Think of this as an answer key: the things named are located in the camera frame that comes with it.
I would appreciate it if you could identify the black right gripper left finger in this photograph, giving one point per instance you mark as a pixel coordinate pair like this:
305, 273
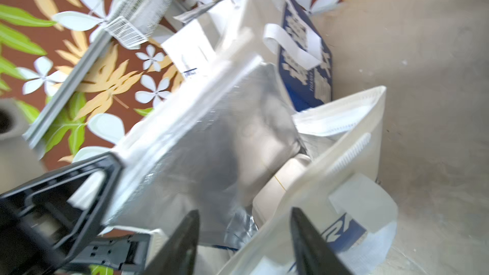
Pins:
178, 255

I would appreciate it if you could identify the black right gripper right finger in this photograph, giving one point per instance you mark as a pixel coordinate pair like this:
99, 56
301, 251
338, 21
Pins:
312, 255

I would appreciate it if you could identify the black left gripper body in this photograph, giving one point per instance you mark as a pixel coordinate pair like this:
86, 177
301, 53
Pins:
52, 223

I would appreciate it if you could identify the narrow takeout bag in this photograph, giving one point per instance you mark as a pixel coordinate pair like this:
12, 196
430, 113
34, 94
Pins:
284, 35

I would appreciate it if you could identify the white wire basket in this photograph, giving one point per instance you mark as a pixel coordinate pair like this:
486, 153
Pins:
134, 21

